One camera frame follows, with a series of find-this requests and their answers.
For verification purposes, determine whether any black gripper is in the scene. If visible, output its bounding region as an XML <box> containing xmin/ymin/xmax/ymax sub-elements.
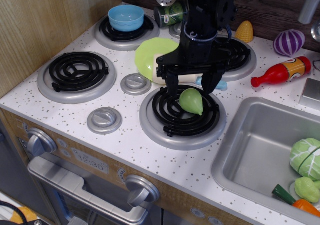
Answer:
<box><xmin>156</xmin><ymin>27</ymin><xmax>225</xmax><ymax>97</ymax></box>

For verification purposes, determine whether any green toy pear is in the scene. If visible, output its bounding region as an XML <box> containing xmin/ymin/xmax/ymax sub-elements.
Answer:
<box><xmin>179</xmin><ymin>88</ymin><xmax>204</xmax><ymax>116</ymax></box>

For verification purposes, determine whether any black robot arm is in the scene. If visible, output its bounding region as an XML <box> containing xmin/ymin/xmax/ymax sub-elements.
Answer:
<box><xmin>156</xmin><ymin>0</ymin><xmax>238</xmax><ymax>97</ymax></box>

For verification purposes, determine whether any blue plastic bowl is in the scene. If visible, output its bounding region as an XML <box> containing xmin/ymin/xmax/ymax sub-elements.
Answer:
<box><xmin>108</xmin><ymin>4</ymin><xmax>145</xmax><ymax>32</ymax></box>

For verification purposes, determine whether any cream toy milk jug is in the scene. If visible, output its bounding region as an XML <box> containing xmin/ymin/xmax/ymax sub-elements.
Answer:
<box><xmin>152</xmin><ymin>54</ymin><xmax>203</xmax><ymax>86</ymax></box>

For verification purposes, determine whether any front right black burner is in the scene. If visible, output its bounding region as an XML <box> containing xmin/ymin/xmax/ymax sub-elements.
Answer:
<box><xmin>139</xmin><ymin>85</ymin><xmax>227</xmax><ymax>151</ymax></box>

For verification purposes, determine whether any black burner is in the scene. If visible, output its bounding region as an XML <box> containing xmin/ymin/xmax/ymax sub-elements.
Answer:
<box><xmin>139</xmin><ymin>85</ymin><xmax>227</xmax><ymax>151</ymax></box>
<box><xmin>212</xmin><ymin>35</ymin><xmax>257</xmax><ymax>82</ymax></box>
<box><xmin>37</xmin><ymin>51</ymin><xmax>117</xmax><ymax>104</ymax></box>
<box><xmin>94</xmin><ymin>15</ymin><xmax>160</xmax><ymax>52</ymax></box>

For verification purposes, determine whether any light green plate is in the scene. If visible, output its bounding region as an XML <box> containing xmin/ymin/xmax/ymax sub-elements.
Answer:
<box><xmin>135</xmin><ymin>37</ymin><xmax>179</xmax><ymax>85</ymax></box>

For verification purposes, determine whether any back right black burner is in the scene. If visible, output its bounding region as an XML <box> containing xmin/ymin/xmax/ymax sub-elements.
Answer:
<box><xmin>212</xmin><ymin>35</ymin><xmax>257</xmax><ymax>82</ymax></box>

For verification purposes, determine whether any silver stove knob back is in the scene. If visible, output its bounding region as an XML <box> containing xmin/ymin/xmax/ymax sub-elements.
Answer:
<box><xmin>169</xmin><ymin>22</ymin><xmax>183</xmax><ymax>39</ymax></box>

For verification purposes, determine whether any silver stove knob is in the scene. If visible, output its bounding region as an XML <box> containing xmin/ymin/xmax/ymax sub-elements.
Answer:
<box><xmin>87</xmin><ymin>107</ymin><xmax>123</xmax><ymax>135</ymax></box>
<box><xmin>169</xmin><ymin>22</ymin><xmax>183</xmax><ymax>39</ymax></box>
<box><xmin>120</xmin><ymin>73</ymin><xmax>152</xmax><ymax>96</ymax></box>

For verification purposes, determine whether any silver stove knob middle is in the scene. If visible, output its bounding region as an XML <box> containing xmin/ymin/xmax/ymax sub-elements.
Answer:
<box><xmin>120</xmin><ymin>73</ymin><xmax>152</xmax><ymax>96</ymax></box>

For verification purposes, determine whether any green toy can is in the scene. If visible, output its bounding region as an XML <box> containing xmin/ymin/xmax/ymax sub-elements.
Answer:
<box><xmin>153</xmin><ymin>2</ymin><xmax>188</xmax><ymax>28</ymax></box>

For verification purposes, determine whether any yellow toy corn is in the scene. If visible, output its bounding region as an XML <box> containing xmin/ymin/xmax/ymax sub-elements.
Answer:
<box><xmin>235</xmin><ymin>20</ymin><xmax>254</xmax><ymax>43</ymax></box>

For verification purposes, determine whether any red toy ketchup bottle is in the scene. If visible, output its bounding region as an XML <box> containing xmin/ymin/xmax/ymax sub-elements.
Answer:
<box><xmin>251</xmin><ymin>56</ymin><xmax>312</xmax><ymax>88</ymax></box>

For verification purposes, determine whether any back left black burner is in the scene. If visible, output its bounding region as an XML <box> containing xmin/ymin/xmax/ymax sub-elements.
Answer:
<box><xmin>94</xmin><ymin>15</ymin><xmax>160</xmax><ymax>52</ymax></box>

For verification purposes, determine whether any silver sink basin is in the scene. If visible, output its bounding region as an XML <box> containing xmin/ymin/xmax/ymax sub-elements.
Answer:
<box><xmin>211</xmin><ymin>97</ymin><xmax>320</xmax><ymax>216</ymax></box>

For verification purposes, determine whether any silver stove knob front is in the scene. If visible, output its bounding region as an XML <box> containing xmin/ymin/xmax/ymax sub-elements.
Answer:
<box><xmin>87</xmin><ymin>107</ymin><xmax>123</xmax><ymax>135</ymax></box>

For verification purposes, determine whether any purple toy onion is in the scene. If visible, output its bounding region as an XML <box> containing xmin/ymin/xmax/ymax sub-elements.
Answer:
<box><xmin>273</xmin><ymin>29</ymin><xmax>306</xmax><ymax>58</ymax></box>

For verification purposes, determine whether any front left black burner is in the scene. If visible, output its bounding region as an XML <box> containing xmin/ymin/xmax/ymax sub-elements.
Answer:
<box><xmin>37</xmin><ymin>51</ymin><xmax>117</xmax><ymax>104</ymax></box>

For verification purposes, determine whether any right silver oven dial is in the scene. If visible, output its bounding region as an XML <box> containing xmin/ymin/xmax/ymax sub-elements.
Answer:
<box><xmin>125</xmin><ymin>174</ymin><xmax>160</xmax><ymax>208</ymax></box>

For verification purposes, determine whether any silver oven dial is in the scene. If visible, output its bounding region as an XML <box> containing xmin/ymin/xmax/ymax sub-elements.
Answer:
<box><xmin>26</xmin><ymin>127</ymin><xmax>58</xmax><ymax>157</ymax></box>
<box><xmin>125</xmin><ymin>174</ymin><xmax>160</xmax><ymax>208</ymax></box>

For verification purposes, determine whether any silver faucet base block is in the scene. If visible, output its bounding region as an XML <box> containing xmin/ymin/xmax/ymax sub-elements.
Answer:
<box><xmin>299</xmin><ymin>78</ymin><xmax>320</xmax><ymax>111</ymax></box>

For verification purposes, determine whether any oven clock display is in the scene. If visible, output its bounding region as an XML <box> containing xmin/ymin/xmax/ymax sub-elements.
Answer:
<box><xmin>71</xmin><ymin>148</ymin><xmax>109</xmax><ymax>175</ymax></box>

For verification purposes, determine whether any silver faucet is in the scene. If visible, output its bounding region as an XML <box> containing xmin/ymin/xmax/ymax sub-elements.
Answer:
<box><xmin>298</xmin><ymin>0</ymin><xmax>320</xmax><ymax>43</ymax></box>

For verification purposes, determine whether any green toy cabbage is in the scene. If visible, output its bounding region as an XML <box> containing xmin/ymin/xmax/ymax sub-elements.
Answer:
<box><xmin>289</xmin><ymin>138</ymin><xmax>320</xmax><ymax>181</ymax></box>

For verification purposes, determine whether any small green toy vegetable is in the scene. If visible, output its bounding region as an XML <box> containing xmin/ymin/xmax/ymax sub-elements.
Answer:
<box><xmin>294</xmin><ymin>177</ymin><xmax>320</xmax><ymax>203</ymax></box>

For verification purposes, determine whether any left silver oven dial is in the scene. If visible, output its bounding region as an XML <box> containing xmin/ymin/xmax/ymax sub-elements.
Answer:
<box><xmin>26</xmin><ymin>127</ymin><xmax>58</xmax><ymax>157</ymax></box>

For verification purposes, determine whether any orange toy carrot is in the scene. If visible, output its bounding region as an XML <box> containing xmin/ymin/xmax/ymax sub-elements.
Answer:
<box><xmin>272</xmin><ymin>184</ymin><xmax>320</xmax><ymax>217</ymax></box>

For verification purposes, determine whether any yellow toy on floor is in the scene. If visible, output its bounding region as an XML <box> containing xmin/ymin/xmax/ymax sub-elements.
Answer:
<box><xmin>10</xmin><ymin>207</ymin><xmax>38</xmax><ymax>224</ymax></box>

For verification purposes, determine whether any blue toy knife handle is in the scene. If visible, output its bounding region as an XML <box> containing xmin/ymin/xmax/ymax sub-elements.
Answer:
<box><xmin>195</xmin><ymin>76</ymin><xmax>228</xmax><ymax>91</ymax></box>

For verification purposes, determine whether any silver oven door handle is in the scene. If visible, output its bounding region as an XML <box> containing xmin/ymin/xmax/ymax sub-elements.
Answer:
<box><xmin>28</xmin><ymin>157</ymin><xmax>153</xmax><ymax>225</ymax></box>

